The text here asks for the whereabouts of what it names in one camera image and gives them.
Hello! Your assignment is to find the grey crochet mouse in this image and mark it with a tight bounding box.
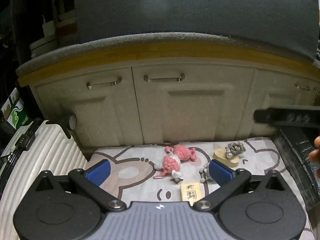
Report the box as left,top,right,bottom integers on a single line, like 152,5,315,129
199,163,213,184

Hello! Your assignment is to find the yellow tissue pack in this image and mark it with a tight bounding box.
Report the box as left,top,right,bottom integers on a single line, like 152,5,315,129
180,183,202,206

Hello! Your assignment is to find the pink crochet doll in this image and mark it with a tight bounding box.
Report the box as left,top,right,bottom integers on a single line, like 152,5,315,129
153,144,196,184

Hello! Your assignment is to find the person right hand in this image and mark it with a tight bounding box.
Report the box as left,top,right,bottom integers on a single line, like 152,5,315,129
308,136,320,164

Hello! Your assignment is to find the wooden block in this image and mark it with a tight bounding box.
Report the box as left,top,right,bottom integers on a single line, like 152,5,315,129
213,148,240,168

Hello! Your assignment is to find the brown grey knitted ornament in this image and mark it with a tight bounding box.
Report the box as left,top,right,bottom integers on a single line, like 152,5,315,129
225,141,246,159

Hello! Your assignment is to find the cartoon bear bed sheet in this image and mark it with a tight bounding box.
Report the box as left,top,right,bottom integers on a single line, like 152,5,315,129
86,137,304,239

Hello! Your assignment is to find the white ribbed suitcase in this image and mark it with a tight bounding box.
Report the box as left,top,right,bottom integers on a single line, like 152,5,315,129
1,121,87,239

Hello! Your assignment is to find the dark grey cushion mat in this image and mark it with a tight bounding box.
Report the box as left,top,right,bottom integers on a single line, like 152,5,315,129
16,0,319,78

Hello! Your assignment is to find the green white box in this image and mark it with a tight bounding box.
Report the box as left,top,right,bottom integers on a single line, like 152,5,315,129
1,88,29,130

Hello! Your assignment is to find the beige cabinet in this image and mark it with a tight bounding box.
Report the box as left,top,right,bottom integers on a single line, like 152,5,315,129
17,41,319,148

